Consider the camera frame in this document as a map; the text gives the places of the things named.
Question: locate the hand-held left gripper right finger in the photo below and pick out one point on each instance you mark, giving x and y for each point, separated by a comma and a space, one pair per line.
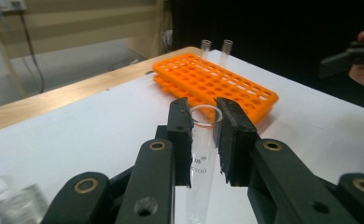
237, 149

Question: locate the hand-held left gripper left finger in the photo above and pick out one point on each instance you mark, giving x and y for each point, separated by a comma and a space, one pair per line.
179, 140

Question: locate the orange plastic test tube rack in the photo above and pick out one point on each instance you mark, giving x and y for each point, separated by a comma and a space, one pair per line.
214, 81

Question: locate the silver metal test tube rack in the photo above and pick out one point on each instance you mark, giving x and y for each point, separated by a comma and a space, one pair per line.
21, 205

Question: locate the black curtain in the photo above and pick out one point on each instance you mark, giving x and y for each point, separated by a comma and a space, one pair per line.
264, 25

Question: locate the beige wooden desk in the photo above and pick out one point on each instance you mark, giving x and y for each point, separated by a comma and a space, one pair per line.
86, 28

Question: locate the white power outlet strip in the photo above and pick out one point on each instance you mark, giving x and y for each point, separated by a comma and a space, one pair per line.
6, 4

